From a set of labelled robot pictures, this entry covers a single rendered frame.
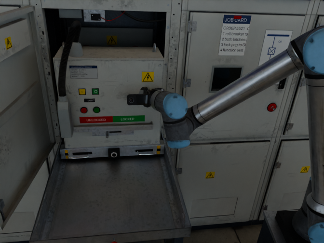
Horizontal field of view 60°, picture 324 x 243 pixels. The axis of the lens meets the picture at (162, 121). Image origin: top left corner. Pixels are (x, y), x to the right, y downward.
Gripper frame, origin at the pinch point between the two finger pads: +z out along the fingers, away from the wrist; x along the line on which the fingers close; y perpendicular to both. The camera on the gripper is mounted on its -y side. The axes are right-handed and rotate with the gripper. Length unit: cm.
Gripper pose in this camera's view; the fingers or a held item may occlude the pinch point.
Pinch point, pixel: (139, 94)
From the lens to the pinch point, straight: 136.2
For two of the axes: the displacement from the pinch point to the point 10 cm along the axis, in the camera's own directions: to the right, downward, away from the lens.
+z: -4.0, -2.1, 8.9
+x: -0.6, -9.6, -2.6
